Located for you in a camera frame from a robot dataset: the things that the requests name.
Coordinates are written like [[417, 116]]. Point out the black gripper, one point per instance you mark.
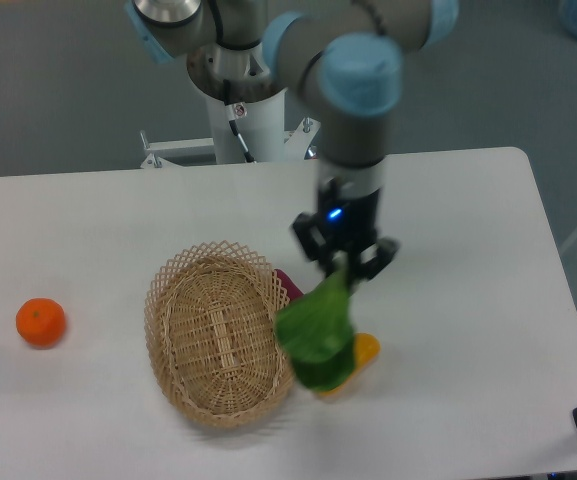
[[347, 224]]

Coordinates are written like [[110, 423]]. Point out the green bok choy vegetable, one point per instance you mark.
[[317, 334]]

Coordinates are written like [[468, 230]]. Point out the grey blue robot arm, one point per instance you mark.
[[346, 69]]

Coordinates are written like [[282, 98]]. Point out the woven wicker basket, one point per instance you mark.
[[209, 331]]

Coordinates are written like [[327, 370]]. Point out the purple sweet potato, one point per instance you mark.
[[292, 290]]

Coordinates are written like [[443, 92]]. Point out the yellow mango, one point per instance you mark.
[[366, 350]]

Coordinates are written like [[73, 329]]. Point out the orange tangerine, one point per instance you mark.
[[41, 322]]

